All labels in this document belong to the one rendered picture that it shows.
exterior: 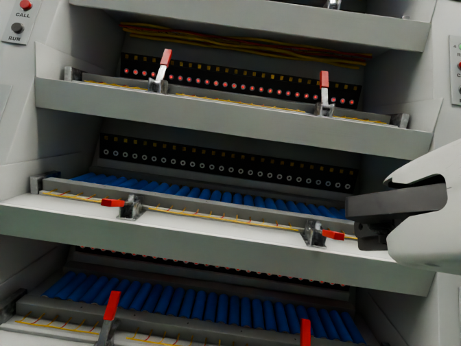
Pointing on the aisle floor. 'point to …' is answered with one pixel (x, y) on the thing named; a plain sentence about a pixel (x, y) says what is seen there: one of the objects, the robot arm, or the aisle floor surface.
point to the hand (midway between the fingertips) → (398, 232)
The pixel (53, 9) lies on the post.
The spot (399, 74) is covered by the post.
